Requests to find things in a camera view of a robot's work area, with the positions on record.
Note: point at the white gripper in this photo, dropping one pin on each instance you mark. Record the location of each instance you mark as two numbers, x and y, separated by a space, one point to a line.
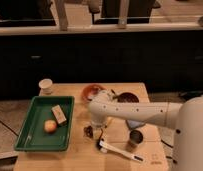
97 129

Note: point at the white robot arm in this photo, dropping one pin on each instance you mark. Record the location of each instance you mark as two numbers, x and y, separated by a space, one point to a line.
185 118

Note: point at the yellow banana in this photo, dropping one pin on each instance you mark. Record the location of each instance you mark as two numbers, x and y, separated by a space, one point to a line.
109 121

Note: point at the white black dish brush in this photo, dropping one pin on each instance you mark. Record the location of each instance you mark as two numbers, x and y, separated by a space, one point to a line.
105 147

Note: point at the blue sponge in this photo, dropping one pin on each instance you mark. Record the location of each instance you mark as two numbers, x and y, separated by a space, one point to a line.
134 124

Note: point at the metal cup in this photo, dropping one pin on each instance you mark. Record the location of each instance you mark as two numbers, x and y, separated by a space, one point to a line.
135 138

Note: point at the orange bowl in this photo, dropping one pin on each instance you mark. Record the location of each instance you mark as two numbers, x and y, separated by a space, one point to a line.
90 91

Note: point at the dark red bowl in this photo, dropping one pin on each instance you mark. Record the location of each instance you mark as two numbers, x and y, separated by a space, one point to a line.
127 97

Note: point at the beige sponge block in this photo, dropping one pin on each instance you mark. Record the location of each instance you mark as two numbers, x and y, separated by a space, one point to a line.
59 115

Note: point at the yellow apple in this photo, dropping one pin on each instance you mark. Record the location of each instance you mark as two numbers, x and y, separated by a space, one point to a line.
50 126

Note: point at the white paper cup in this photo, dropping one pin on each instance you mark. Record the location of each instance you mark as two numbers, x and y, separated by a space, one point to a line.
46 86

